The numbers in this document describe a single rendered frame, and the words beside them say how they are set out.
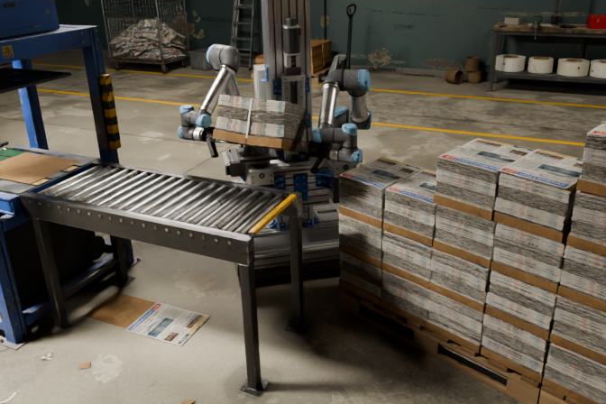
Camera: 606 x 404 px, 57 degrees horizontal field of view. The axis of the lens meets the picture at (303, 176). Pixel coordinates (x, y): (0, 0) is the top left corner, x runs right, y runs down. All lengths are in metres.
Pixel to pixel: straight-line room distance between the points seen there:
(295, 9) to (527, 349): 2.14
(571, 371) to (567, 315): 0.26
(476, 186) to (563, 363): 0.82
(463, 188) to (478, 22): 6.86
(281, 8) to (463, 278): 1.78
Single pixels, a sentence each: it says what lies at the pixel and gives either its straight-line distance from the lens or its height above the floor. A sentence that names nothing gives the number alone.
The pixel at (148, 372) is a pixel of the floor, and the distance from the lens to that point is 3.03.
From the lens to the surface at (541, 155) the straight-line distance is 2.66.
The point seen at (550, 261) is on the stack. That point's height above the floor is 0.74.
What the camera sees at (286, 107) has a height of 1.23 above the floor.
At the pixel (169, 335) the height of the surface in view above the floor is 0.01.
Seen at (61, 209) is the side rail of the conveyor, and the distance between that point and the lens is 3.01.
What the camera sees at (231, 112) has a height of 1.19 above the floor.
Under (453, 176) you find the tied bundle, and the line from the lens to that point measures 2.55.
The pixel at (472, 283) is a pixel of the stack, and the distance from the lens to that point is 2.69.
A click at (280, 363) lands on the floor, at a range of 2.97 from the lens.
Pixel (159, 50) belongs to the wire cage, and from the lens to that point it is 10.34.
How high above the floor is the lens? 1.91
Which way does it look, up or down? 22 degrees down
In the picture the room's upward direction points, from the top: 1 degrees counter-clockwise
